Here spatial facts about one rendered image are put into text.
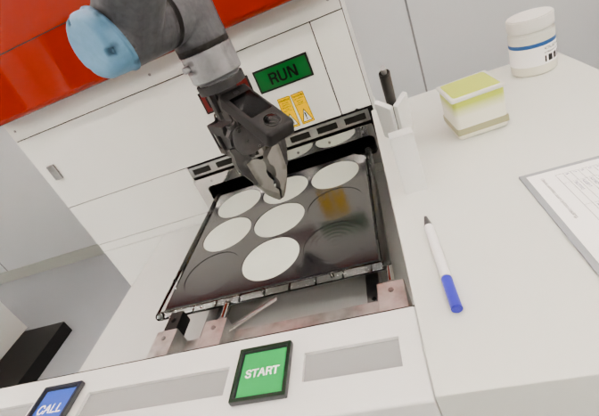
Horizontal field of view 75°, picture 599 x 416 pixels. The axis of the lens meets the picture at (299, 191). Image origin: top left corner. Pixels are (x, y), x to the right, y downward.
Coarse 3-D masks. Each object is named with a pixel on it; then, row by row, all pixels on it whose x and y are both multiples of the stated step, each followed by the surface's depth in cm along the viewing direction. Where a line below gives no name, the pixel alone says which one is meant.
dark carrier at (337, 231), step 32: (352, 160) 81; (320, 192) 74; (352, 192) 70; (320, 224) 65; (352, 224) 62; (192, 256) 73; (224, 256) 69; (320, 256) 58; (352, 256) 56; (192, 288) 64; (224, 288) 61; (256, 288) 58
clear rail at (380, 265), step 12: (372, 264) 52; (384, 264) 52; (312, 276) 55; (324, 276) 54; (336, 276) 53; (348, 276) 53; (264, 288) 57; (276, 288) 56; (288, 288) 55; (300, 288) 55; (216, 300) 58; (228, 300) 58; (240, 300) 57; (168, 312) 60; (192, 312) 59
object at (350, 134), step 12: (336, 132) 85; (348, 132) 84; (360, 132) 84; (372, 132) 83; (300, 144) 87; (312, 144) 86; (324, 144) 86; (336, 144) 85; (288, 156) 88; (300, 156) 88; (228, 168) 92; (204, 180) 93; (216, 180) 93; (204, 192) 95
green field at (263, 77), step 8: (304, 56) 77; (280, 64) 78; (288, 64) 78; (296, 64) 78; (304, 64) 78; (264, 72) 80; (272, 72) 79; (280, 72) 79; (288, 72) 79; (296, 72) 79; (304, 72) 79; (264, 80) 80; (272, 80) 80; (280, 80) 80; (288, 80) 80; (264, 88) 81
